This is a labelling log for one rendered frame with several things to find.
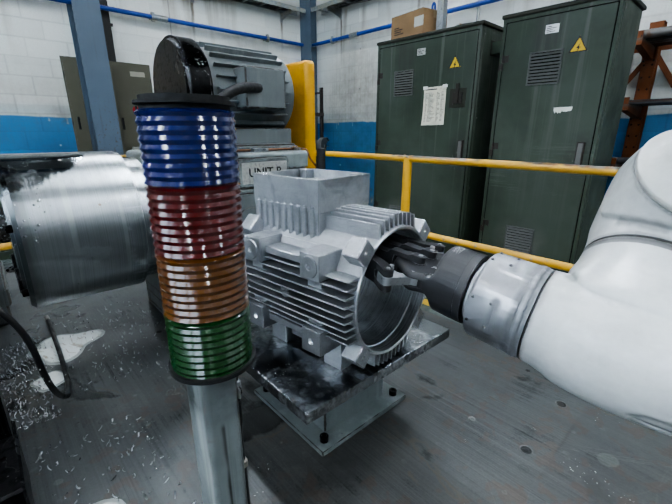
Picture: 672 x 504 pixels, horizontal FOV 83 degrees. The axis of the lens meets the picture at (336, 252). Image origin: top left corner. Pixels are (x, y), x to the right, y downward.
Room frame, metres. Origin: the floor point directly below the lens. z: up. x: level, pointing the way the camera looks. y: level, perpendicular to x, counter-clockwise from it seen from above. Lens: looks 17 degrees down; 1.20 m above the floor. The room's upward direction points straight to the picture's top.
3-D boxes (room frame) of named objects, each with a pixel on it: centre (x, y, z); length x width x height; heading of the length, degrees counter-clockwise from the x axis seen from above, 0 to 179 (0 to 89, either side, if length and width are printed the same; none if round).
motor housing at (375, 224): (0.49, 0.00, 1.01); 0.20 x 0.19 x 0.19; 49
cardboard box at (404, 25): (3.84, -0.73, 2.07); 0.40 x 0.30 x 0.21; 35
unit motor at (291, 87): (0.86, 0.19, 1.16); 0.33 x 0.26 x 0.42; 132
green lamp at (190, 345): (0.26, 0.09, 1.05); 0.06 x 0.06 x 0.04
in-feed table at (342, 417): (0.51, 0.01, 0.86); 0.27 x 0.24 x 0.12; 132
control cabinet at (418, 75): (3.62, -0.88, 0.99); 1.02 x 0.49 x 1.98; 43
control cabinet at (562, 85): (2.89, -1.56, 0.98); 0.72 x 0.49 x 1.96; 43
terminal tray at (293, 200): (0.52, 0.03, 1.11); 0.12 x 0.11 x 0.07; 49
